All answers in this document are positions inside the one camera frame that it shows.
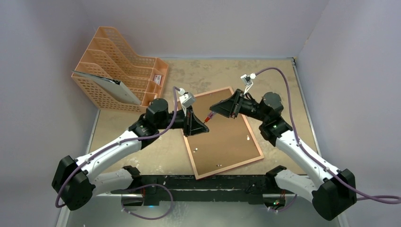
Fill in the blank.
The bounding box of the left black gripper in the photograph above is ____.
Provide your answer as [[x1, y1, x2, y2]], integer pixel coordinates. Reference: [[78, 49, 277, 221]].
[[157, 105, 209, 137]]

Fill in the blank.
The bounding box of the blue red screwdriver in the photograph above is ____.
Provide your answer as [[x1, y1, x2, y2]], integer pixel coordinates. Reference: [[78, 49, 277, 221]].
[[203, 111, 216, 123]]

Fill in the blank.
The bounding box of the pink picture frame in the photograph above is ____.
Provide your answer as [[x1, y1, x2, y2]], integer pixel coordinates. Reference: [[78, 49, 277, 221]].
[[177, 86, 265, 180]]

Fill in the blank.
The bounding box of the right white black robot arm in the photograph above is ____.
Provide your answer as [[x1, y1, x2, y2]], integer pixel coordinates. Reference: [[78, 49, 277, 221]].
[[209, 89, 357, 220]]

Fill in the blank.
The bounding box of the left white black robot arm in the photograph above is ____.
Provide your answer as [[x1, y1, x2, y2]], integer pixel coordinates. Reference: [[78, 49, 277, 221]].
[[52, 98, 209, 210]]

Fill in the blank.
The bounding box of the red white small box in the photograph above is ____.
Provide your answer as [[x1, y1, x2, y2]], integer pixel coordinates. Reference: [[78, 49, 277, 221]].
[[153, 74, 163, 86]]

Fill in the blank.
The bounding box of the grey folder in organizer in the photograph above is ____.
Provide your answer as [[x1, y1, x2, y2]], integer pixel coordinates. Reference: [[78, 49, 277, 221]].
[[72, 70, 141, 105]]

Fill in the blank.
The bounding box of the orange plastic file organizer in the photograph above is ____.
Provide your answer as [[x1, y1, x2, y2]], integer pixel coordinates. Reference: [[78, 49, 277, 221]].
[[71, 26, 169, 113]]

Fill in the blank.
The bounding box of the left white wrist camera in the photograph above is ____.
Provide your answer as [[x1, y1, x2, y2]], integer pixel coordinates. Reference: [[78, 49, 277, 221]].
[[178, 88, 196, 108]]

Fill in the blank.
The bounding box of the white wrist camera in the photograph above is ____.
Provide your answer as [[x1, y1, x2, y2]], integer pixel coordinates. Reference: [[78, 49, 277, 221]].
[[240, 73, 256, 95], [178, 88, 196, 108]]

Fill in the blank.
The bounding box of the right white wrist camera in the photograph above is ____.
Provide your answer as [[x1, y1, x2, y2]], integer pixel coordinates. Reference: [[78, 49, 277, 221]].
[[240, 73, 256, 95]]

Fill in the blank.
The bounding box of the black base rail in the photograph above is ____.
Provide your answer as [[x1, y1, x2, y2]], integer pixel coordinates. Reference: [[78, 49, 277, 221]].
[[111, 175, 293, 206]]

